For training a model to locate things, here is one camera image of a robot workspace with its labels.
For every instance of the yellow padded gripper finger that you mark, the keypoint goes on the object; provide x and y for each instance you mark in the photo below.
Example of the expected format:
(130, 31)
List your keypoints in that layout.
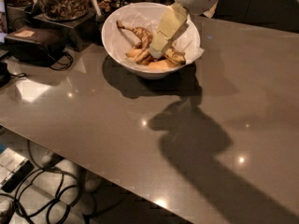
(210, 13)
(173, 19)

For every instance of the brown spotted banana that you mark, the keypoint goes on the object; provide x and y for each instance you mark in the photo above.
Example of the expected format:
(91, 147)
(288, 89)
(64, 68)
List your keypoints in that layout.
(174, 56)
(145, 37)

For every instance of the white paper bowl liner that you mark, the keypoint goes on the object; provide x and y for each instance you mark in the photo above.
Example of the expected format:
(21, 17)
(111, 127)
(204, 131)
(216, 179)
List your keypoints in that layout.
(137, 14)

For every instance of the white ceramic bowl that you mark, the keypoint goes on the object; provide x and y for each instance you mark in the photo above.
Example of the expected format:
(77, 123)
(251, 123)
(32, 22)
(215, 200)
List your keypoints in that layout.
(115, 41)

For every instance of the yellow banana bottom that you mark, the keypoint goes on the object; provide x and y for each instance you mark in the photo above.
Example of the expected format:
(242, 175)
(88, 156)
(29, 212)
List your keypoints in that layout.
(161, 65)

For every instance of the yellow banana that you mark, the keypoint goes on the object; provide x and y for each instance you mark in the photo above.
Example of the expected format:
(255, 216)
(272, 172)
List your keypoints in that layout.
(161, 65)
(131, 53)

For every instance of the yellow banana middle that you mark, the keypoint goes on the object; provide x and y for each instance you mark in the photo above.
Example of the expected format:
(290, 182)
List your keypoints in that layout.
(131, 53)

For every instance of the dark metal jar stand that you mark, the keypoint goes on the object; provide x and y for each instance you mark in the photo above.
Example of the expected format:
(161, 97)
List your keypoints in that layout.
(79, 34)

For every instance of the glass jar of nuts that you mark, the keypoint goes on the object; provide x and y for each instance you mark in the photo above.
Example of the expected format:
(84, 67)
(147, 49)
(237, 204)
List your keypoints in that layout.
(64, 10)

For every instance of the black box device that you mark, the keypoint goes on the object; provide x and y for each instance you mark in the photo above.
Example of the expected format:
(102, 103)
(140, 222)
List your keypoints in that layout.
(36, 46)

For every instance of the black object left edge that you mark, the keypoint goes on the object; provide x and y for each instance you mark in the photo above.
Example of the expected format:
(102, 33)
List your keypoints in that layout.
(6, 76)

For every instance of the white power strip box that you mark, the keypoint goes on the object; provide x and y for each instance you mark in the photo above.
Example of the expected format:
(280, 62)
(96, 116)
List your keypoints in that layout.
(11, 164)

